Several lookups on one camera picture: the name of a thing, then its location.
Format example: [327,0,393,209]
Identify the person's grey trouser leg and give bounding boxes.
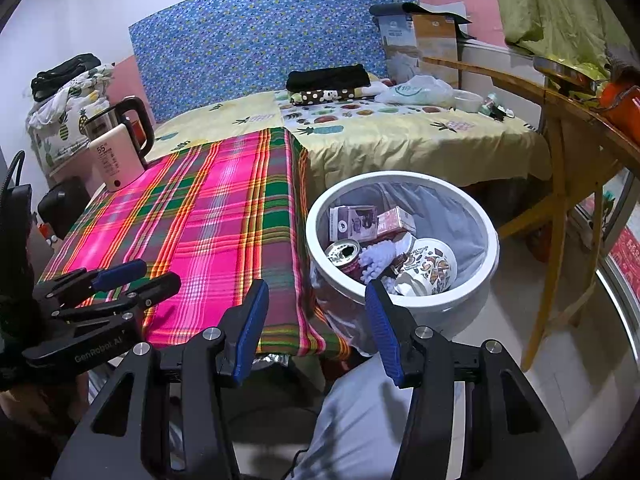
[290,355,416,480]

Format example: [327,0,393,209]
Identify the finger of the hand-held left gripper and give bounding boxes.
[32,259,148,308]
[50,272,182,332]

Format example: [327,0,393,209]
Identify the white round trash bin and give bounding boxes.
[305,171,501,356]

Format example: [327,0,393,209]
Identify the white plastic bag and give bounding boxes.
[374,74,457,109]

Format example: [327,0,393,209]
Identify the red printed bag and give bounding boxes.
[605,225,640,273]

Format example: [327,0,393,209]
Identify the black cable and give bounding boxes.
[4,150,26,191]

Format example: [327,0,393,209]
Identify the white fruit print cloth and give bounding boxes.
[275,77,451,136]

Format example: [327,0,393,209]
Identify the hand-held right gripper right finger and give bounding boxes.
[364,278,581,480]

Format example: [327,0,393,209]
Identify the red drink can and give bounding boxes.
[325,239,363,281]

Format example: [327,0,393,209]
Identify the patterned white paper cup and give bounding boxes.
[397,237,458,297]

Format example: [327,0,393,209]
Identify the strawberry print drink carton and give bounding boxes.
[376,206,418,238]

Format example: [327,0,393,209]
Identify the pink rounded appliance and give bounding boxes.
[87,124,148,192]

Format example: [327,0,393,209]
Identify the black folded clothes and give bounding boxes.
[286,64,372,93]

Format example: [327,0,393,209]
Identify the black bag on bundle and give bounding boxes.
[31,54,103,101]

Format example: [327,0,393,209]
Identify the printed cardboard box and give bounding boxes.
[370,2,473,88]

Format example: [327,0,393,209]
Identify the metal tray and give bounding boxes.
[532,54,611,93]

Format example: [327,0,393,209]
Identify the pink green plaid tablecloth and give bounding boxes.
[40,127,353,361]

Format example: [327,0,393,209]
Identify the white plastic bowl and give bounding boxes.
[452,89,485,112]

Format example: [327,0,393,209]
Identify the green curtain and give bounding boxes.
[486,0,640,68]

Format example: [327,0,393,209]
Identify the wooden table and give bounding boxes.
[422,55,640,373]

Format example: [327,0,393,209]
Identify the purple drink carton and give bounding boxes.
[328,205,379,242]

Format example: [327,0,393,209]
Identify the steel electric kettle black handle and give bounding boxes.
[80,96,156,171]

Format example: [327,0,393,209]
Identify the black suitcase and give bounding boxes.
[37,176,96,241]

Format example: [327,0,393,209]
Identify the brown polka dot cloth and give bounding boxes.
[290,85,373,107]

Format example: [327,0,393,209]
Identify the white pineapple print bedding bundle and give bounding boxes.
[26,62,121,171]

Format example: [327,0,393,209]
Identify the blue floral headboard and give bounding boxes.
[128,0,421,123]

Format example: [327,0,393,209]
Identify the white foam net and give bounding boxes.
[357,234,413,283]

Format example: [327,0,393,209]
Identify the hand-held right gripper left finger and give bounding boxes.
[52,278,271,480]

